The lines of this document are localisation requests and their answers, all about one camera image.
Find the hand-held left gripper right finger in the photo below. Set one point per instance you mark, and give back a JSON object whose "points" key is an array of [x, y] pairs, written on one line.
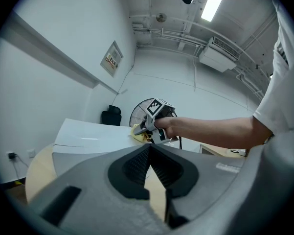
{"points": [[210, 175]]}

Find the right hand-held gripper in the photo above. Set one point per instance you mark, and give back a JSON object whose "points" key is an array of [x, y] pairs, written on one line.
{"points": [[154, 106]]}

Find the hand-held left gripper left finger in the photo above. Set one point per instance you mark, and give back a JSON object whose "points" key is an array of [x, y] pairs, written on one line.
{"points": [[88, 192]]}

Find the yellow cloth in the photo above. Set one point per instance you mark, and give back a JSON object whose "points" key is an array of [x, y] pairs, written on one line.
{"points": [[138, 138]]}

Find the large white box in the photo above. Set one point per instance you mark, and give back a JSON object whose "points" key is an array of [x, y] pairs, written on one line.
{"points": [[88, 133]]}

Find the person's right forearm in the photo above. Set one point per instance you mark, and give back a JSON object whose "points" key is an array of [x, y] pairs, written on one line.
{"points": [[222, 131]]}

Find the person's right hand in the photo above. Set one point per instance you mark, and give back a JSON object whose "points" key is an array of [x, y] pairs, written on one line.
{"points": [[166, 122]]}

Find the black floor fan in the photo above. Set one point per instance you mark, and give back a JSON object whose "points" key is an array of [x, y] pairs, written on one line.
{"points": [[139, 111]]}

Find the black office chair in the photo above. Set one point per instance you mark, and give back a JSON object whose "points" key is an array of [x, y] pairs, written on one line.
{"points": [[111, 116]]}

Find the grey electrical panel box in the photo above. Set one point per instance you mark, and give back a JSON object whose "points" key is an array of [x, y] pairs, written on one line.
{"points": [[111, 59]]}

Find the black power adapter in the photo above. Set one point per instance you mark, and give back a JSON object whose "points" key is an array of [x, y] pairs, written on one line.
{"points": [[12, 156]]}

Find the white ceiling pipes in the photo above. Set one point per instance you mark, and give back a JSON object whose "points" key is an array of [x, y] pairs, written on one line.
{"points": [[176, 35]]}

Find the white air conditioner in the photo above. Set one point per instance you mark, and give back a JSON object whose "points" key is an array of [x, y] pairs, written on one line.
{"points": [[217, 55]]}

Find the person's white shirt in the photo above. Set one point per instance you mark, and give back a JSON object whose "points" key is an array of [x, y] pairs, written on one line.
{"points": [[283, 94]]}

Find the round ceiling detector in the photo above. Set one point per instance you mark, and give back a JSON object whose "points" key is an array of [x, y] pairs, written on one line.
{"points": [[161, 17]]}

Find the white ceiling light tube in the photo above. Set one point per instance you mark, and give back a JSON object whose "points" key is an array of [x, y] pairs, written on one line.
{"points": [[211, 8]]}

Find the wooden desk with white frame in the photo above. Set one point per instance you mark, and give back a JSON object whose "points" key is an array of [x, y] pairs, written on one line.
{"points": [[217, 150]]}

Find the white wall socket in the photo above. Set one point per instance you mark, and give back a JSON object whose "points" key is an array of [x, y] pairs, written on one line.
{"points": [[31, 153]]}

